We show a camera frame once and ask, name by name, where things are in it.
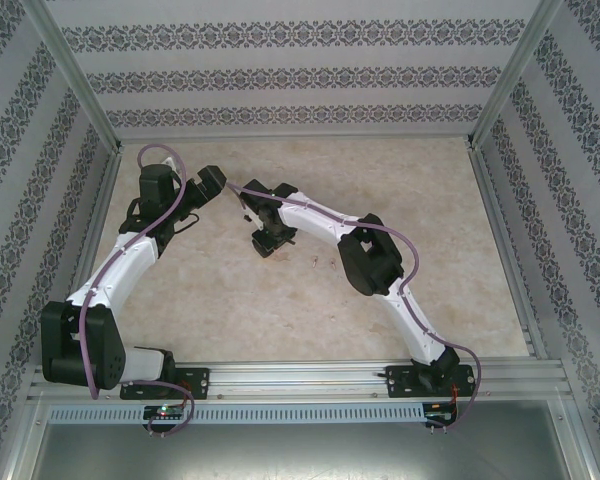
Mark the aluminium table side rail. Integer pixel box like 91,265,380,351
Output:
467,144,549,364
67,147,126,369

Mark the aluminium mounting rail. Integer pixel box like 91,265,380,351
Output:
27,362,574,401

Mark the aluminium frame post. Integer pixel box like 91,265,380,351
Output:
24,0,126,154
464,0,569,151

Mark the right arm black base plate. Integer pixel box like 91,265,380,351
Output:
385,364,479,400

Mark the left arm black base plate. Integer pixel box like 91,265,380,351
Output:
119,367,211,401

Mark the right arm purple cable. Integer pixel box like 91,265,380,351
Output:
225,180,483,434

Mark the grey metal sheet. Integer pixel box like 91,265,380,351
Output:
29,422,571,480

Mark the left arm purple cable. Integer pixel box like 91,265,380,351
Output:
77,143,195,439

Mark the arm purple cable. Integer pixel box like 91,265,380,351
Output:
225,180,483,434
77,143,195,439

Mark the slotted grey cable duct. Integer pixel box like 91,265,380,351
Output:
47,402,426,424

